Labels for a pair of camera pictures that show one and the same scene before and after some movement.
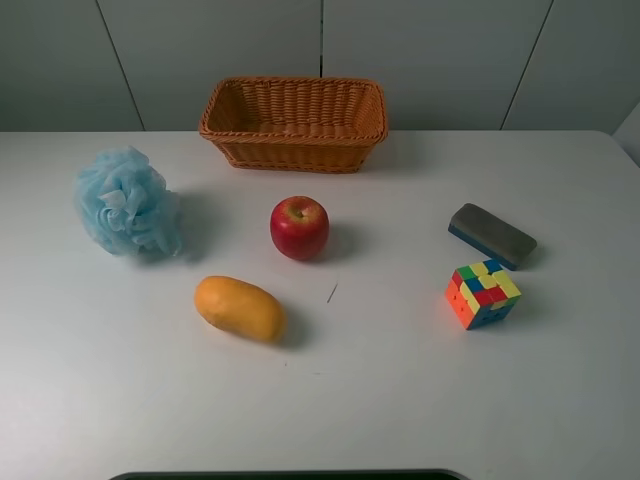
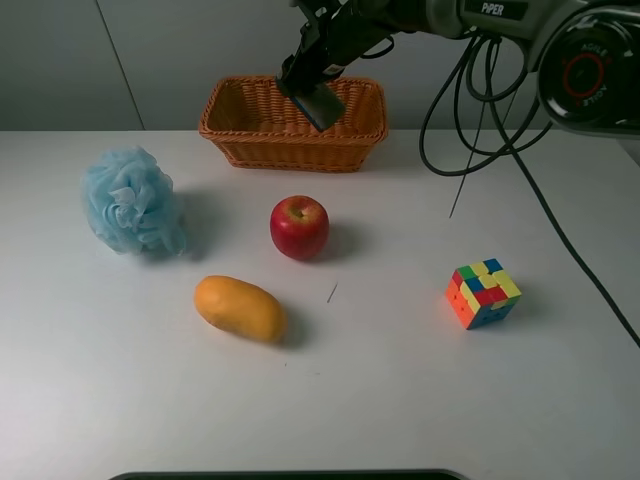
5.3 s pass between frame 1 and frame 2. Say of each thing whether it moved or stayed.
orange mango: stayed
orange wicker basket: stayed
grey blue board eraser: moved
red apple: stayed
